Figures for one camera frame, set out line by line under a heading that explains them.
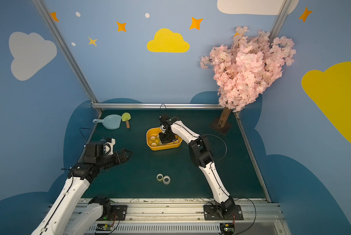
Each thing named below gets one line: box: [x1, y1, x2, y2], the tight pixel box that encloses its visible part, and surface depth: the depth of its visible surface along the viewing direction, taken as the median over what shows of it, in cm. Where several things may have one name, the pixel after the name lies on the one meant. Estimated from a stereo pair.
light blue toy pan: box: [92, 114, 122, 130], surface depth 117 cm
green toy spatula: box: [121, 112, 131, 129], surface depth 121 cm
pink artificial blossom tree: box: [200, 25, 297, 128], surface depth 70 cm
